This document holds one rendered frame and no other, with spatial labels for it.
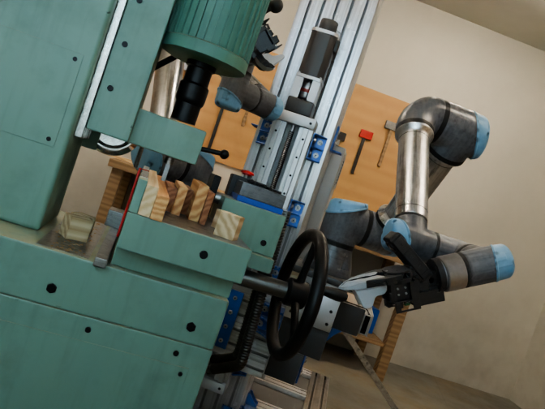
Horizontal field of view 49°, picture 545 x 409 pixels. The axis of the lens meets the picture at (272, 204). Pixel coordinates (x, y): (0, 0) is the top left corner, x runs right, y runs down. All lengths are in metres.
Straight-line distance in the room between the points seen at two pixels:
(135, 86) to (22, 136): 0.22
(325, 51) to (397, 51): 2.85
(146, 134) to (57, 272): 0.32
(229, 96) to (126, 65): 0.52
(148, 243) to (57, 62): 0.37
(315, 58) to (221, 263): 1.08
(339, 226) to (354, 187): 2.82
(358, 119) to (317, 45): 2.69
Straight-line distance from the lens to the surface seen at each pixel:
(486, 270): 1.28
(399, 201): 1.38
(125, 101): 1.15
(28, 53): 1.13
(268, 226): 1.21
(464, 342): 5.11
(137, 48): 1.16
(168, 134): 1.18
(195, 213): 1.13
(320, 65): 1.93
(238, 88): 1.62
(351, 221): 1.77
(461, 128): 1.58
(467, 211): 4.92
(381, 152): 4.64
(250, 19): 1.19
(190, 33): 1.16
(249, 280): 1.24
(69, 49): 1.12
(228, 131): 4.44
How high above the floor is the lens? 1.01
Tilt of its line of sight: 2 degrees down
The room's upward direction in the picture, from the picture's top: 19 degrees clockwise
